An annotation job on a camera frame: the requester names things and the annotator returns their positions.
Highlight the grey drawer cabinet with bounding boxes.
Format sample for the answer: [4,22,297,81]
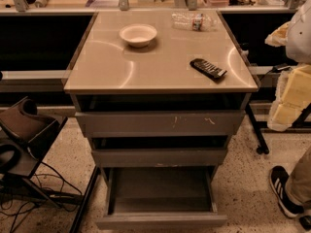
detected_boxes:
[61,9,261,180]

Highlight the grey top drawer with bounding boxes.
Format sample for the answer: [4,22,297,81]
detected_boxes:
[76,110,244,138]

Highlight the grey drawer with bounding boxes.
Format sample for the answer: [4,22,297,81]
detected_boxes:
[76,110,244,138]
[92,136,227,167]

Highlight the grey middle drawer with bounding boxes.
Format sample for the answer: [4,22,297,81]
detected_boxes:
[92,136,227,167]

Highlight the open bottom drawer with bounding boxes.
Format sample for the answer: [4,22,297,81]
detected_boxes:
[96,167,227,230]

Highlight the black remote control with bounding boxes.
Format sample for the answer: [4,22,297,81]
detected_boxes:
[190,58,226,81]

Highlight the white bowl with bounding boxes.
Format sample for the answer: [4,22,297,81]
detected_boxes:
[120,24,157,48]

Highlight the clear plastic water bottle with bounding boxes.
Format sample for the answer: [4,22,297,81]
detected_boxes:
[171,12,217,32]

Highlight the black table leg with caster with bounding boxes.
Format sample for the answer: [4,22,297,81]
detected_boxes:
[245,105,269,154]

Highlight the black power adapter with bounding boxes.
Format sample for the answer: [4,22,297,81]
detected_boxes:
[271,63,291,73]

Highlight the white yellow padded robot part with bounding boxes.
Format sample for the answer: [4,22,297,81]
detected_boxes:
[265,0,311,132]

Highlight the black white sneaker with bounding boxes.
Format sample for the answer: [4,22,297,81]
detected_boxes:
[269,166,303,218]

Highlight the khaki trouser leg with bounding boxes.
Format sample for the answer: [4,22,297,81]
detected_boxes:
[285,148,311,206]

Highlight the black floor cables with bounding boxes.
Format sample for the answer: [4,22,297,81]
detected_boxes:
[0,160,84,233]

